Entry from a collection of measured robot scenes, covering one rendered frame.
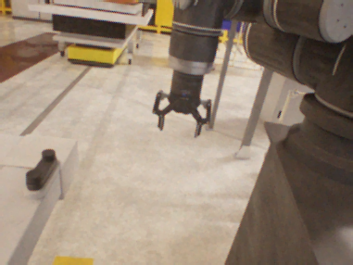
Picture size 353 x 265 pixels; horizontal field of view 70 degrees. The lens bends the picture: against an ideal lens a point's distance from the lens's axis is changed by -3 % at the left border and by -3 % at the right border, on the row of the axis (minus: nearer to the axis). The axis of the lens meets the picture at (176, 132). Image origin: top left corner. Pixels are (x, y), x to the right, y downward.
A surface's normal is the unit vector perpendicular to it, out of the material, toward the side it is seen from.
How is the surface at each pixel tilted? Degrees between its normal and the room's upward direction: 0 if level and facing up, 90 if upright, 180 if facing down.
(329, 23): 94
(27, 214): 0
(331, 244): 0
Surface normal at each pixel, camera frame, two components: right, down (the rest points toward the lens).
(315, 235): 0.14, -0.87
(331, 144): -0.76, 0.21
